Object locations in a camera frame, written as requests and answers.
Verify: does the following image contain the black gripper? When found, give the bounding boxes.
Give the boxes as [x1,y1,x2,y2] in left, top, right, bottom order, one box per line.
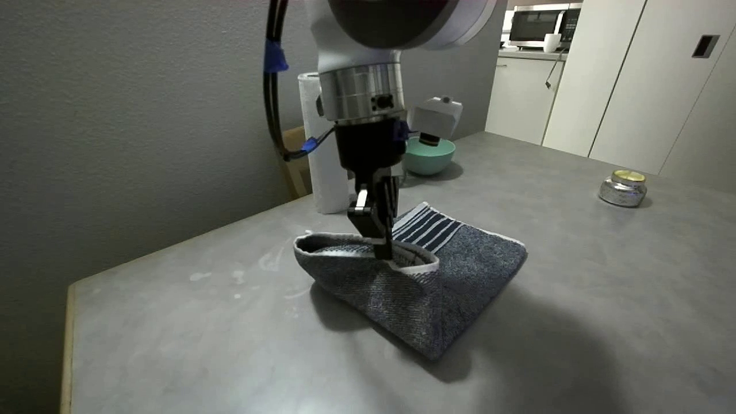
[335,117,408,260]

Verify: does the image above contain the dark blue striped towel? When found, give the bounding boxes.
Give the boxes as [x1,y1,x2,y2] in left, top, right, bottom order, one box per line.
[293,203,528,361]

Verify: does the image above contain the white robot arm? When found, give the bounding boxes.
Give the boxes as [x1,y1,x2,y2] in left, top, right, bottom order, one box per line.
[306,0,496,260]

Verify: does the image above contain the white paper towel roll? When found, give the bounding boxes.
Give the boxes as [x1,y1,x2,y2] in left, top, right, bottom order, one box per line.
[296,71,350,214]

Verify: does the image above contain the teal green bowl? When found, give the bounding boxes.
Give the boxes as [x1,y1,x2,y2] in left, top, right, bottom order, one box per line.
[403,137,455,177]

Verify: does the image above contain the black microwave oven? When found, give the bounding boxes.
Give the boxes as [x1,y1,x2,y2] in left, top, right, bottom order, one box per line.
[509,3,583,53]

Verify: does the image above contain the white cup on counter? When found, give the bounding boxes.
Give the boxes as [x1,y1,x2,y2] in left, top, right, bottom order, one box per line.
[544,33,562,53]

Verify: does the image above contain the small metal tin yellow lid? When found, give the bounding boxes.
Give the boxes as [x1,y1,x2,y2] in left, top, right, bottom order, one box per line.
[599,167,646,210]

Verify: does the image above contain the white kitchen cabinets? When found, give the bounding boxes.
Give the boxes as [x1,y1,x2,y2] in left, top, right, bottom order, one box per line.
[485,0,736,194]

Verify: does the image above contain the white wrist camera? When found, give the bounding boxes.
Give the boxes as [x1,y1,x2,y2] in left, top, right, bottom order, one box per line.
[410,96,462,147]

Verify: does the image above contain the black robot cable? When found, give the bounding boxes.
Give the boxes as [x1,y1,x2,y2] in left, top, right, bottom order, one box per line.
[263,0,341,164]

